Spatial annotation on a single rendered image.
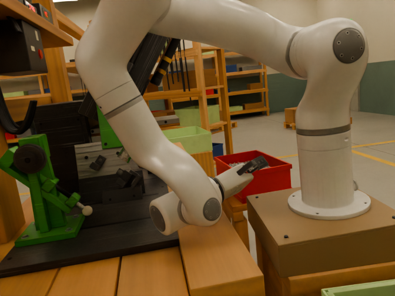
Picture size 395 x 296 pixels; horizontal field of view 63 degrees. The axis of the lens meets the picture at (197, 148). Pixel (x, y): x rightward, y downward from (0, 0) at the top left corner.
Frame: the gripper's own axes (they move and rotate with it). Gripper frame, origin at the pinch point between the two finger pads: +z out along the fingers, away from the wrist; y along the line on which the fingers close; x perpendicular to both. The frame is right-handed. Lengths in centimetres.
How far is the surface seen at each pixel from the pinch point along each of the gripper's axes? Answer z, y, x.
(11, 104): -40, -47, 77
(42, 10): -21, -21, 96
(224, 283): -30.5, 9.1, -18.2
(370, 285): -22.1, 29.7, -28.0
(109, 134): -19, -28, 40
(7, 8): -40, 4, 66
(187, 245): -27.2, -3.3, -7.9
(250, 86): 669, -531, 347
